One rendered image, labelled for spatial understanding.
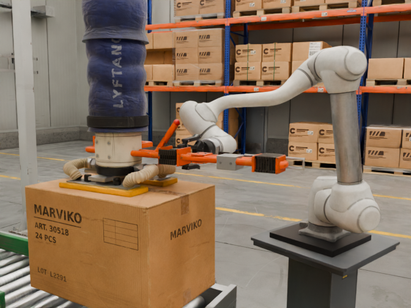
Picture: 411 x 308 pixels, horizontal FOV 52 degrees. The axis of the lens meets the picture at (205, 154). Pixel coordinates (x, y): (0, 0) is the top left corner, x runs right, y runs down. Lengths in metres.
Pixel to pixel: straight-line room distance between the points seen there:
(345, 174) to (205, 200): 0.60
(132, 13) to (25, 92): 3.05
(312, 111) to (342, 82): 8.24
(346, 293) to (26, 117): 3.40
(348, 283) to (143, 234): 1.13
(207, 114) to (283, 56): 7.15
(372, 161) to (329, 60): 6.76
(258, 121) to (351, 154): 8.55
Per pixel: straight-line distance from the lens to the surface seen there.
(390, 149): 8.38
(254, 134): 10.35
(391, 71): 8.41
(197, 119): 1.74
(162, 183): 1.58
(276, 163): 1.27
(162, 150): 1.45
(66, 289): 1.68
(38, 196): 1.68
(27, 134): 4.52
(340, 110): 1.76
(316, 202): 1.98
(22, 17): 4.56
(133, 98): 1.53
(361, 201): 1.80
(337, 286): 2.07
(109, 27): 1.53
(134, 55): 1.54
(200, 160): 1.39
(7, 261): 2.50
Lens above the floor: 1.41
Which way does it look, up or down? 8 degrees down
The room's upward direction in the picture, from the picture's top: 1 degrees clockwise
